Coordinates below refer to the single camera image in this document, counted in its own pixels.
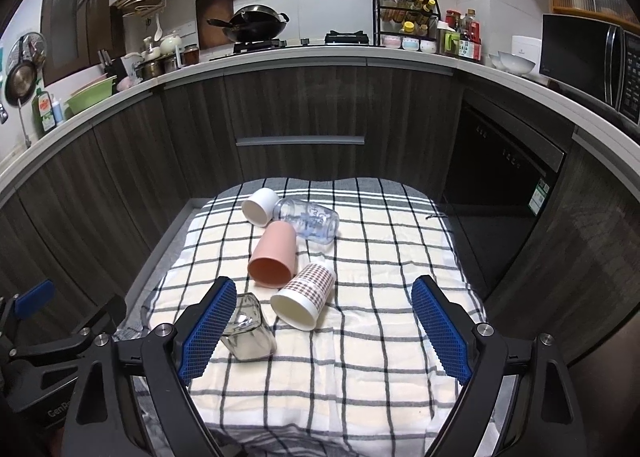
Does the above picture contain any dark brown door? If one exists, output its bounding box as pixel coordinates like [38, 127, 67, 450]
[40, 0, 126, 86]

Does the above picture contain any dark wood drawer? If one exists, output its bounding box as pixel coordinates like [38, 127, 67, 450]
[232, 129, 370, 182]

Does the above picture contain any brown plaid cup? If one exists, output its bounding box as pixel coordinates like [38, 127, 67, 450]
[270, 262, 337, 332]

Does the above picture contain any green plastic basin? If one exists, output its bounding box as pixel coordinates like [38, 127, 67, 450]
[65, 74, 119, 116]

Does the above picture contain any green dish soap bottle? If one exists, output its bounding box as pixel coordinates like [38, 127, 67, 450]
[31, 89, 57, 133]

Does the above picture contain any green handled container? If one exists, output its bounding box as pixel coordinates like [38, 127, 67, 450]
[437, 22, 461, 57]

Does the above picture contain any large white bowl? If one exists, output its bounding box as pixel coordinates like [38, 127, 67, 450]
[498, 51, 539, 76]

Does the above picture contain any black spice rack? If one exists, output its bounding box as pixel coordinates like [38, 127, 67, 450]
[372, 0, 442, 48]

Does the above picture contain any black microwave oven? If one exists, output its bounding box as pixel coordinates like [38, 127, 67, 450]
[540, 13, 640, 126]

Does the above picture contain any clear printed glass bottle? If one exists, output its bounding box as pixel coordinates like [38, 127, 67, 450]
[272, 198, 341, 245]

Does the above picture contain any dark sauce bottle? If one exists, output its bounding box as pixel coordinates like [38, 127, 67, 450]
[459, 9, 483, 61]

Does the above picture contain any black white checked cloth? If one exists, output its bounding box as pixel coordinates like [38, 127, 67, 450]
[117, 178, 501, 457]

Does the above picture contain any clear glass cup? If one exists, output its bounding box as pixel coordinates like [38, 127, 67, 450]
[220, 293, 277, 363]

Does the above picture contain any steel pot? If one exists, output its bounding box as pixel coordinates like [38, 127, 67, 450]
[138, 57, 166, 79]

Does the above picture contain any black wok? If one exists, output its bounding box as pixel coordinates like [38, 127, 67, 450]
[206, 4, 291, 44]

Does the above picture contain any group of seasoning bottles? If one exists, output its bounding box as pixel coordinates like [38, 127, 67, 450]
[377, 0, 439, 38]

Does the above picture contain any white rice cooker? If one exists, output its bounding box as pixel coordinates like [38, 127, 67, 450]
[511, 35, 544, 68]

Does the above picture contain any hanging frying pan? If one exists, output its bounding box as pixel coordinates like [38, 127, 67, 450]
[4, 34, 47, 108]

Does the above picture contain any black dishwasher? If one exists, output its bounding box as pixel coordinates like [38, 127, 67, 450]
[442, 99, 568, 278]

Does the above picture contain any pink cup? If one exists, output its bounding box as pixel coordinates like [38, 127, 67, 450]
[248, 221, 299, 286]

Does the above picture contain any black gas stove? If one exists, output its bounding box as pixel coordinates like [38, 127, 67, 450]
[210, 30, 372, 61]

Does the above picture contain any white teapot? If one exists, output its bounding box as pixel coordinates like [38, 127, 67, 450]
[159, 32, 184, 56]

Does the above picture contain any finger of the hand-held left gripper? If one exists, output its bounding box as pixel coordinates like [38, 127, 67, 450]
[7, 294, 128, 370]
[0, 279, 57, 339]

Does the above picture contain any white jug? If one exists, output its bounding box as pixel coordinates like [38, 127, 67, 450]
[121, 53, 143, 84]

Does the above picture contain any wooden cutting board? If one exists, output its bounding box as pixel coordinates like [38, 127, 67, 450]
[195, 0, 236, 50]

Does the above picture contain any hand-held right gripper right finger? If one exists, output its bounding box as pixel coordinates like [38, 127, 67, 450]
[411, 275, 588, 457]

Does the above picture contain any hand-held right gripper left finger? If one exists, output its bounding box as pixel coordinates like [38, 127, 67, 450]
[60, 277, 238, 457]

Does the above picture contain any white cup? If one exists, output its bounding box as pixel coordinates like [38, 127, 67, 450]
[241, 188, 281, 226]

